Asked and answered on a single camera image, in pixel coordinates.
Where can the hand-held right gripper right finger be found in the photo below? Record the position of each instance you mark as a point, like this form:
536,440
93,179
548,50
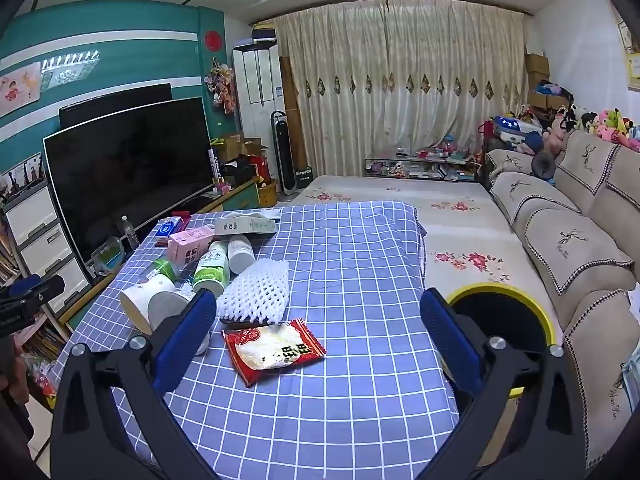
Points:
450,340

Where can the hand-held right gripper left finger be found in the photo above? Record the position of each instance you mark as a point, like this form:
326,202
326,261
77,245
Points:
185,332

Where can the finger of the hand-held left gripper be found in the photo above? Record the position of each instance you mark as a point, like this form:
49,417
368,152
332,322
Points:
24,284
47,289

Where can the white paper cup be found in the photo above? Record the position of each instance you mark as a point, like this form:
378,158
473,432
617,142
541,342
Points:
145,300

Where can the black bin with yellow rim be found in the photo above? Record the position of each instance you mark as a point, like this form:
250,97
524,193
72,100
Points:
500,320

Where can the white green drink bottle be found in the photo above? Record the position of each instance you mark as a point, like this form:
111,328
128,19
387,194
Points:
212,267

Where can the white foam fruit net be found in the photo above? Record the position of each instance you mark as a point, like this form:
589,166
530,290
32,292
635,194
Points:
255,290

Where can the red snack packet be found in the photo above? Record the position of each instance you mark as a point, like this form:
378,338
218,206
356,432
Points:
272,355

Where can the person's left forearm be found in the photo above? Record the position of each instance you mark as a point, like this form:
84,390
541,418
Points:
14,380

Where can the white plastic drawer unit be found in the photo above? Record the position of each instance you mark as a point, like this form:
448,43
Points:
35,250

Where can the stack of books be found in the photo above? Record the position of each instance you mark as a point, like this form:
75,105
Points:
35,345

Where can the clear bottle with green band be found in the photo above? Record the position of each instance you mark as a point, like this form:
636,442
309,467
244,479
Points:
165,267

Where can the pink milk carton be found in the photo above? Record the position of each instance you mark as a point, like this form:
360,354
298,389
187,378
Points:
187,245

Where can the plain white bottle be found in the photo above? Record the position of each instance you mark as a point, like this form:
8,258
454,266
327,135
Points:
240,255

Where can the clear water bottle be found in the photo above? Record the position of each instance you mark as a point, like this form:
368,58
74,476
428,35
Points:
129,235

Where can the blue tissue pack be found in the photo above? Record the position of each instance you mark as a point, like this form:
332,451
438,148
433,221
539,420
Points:
170,229

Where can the blue checkered tablecloth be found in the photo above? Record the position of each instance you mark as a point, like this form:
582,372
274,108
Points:
350,285

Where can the floral bed sheet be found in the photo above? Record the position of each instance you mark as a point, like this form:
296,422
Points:
450,225

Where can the flat white box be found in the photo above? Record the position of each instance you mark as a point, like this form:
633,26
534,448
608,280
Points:
245,225

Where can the large black television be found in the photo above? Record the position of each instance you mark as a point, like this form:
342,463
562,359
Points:
125,175

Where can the white cloth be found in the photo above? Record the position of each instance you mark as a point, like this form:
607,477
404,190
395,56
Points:
260,214

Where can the beige sofa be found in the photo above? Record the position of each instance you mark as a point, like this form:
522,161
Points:
575,240

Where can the yellow bucket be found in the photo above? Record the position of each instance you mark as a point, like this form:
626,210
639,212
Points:
268,194

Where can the tall narrow white box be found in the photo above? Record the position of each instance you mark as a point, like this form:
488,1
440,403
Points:
216,160

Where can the cluttered glass low table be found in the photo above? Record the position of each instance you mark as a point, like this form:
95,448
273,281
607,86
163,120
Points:
425,165

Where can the open cardboard box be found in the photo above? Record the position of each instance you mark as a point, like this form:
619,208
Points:
231,146

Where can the dark green box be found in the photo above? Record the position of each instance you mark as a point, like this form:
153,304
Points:
303,177

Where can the black screen behind television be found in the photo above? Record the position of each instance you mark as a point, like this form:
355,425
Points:
115,102

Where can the black tower fan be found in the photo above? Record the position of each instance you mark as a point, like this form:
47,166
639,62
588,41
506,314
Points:
282,150

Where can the white standing air conditioner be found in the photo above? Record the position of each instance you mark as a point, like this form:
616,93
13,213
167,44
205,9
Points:
257,100

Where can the artificial flower decoration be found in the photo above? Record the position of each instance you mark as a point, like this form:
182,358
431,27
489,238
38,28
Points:
222,85

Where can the pile of plush toys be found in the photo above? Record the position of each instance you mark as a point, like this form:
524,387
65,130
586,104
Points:
610,125

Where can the stacked cardboard boxes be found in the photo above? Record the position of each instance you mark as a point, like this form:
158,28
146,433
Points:
537,70

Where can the beige patterned curtains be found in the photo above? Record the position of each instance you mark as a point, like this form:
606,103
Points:
400,60

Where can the pink wall picture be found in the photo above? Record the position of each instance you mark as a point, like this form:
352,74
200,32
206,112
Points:
17,87

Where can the red round wall decoration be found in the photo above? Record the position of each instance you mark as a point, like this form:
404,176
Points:
213,40

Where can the yellow wall poster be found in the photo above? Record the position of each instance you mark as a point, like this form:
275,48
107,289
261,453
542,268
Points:
632,65

